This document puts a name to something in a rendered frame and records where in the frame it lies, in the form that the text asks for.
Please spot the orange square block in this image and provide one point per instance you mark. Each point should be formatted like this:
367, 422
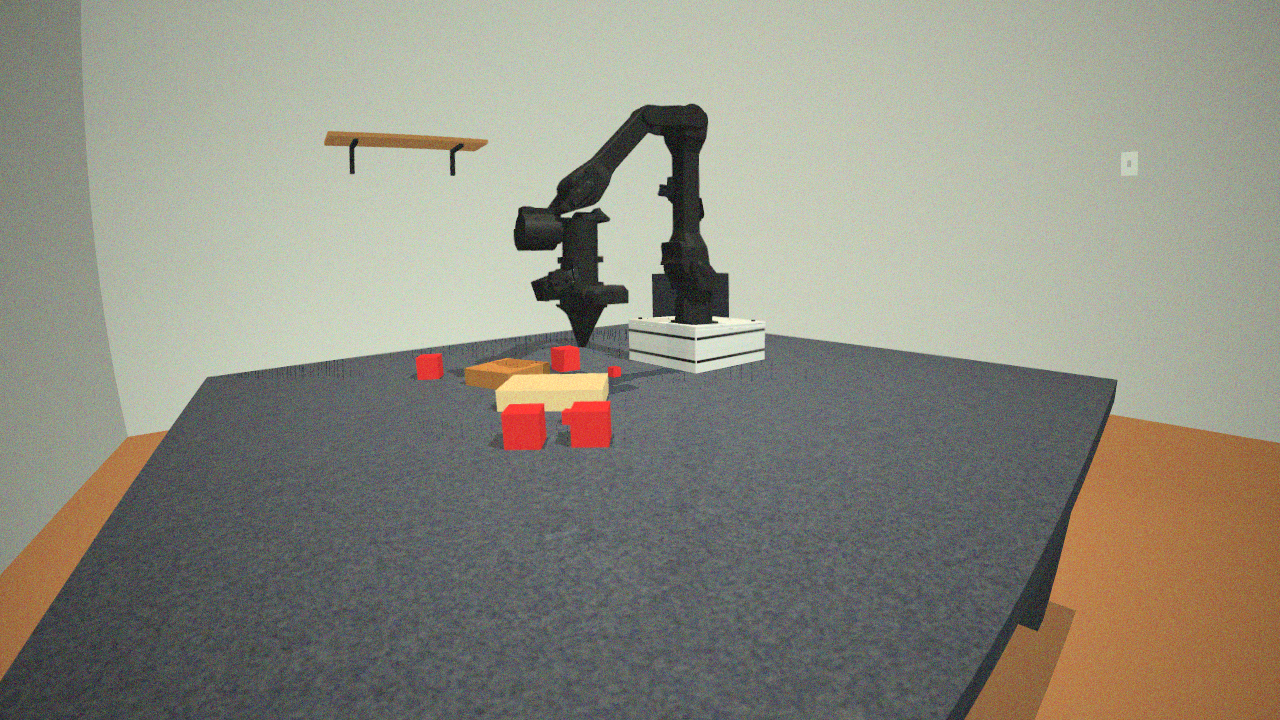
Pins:
493, 374

